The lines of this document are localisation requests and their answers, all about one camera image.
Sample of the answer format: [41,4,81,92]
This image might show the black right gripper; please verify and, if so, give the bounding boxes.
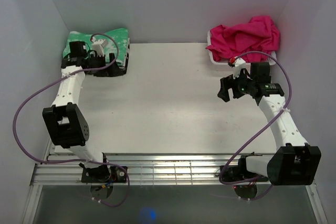
[217,68,255,102]

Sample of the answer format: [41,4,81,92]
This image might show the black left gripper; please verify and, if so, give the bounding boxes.
[87,53,123,77]

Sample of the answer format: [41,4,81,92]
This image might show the green white tie-dye trousers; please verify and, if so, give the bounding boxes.
[62,28,130,68]

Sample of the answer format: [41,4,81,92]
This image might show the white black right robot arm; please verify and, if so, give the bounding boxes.
[217,58,321,186]

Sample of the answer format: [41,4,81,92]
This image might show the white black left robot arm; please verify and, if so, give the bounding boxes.
[43,38,121,182]

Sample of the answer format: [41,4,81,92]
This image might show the newspaper print folded trousers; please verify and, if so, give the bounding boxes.
[61,45,132,78]

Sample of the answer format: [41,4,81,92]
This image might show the pink crumpled trousers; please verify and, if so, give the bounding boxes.
[206,16,281,63]

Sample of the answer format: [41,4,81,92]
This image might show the white plastic basket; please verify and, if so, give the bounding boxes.
[207,30,277,66]

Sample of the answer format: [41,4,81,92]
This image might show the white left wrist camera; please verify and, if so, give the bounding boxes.
[91,37,108,56]

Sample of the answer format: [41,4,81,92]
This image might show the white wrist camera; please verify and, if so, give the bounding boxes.
[91,37,108,56]
[228,57,246,78]

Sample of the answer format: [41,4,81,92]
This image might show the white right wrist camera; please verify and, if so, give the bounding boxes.
[228,57,246,78]

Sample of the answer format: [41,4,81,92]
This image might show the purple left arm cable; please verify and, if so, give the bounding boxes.
[12,33,131,207]

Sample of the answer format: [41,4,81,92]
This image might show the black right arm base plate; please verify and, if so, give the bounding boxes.
[222,165,269,183]

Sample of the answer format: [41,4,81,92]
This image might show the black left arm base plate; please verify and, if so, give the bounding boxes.
[80,165,128,184]

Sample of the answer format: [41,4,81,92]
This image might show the aluminium rail frame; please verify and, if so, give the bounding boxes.
[31,136,278,186]

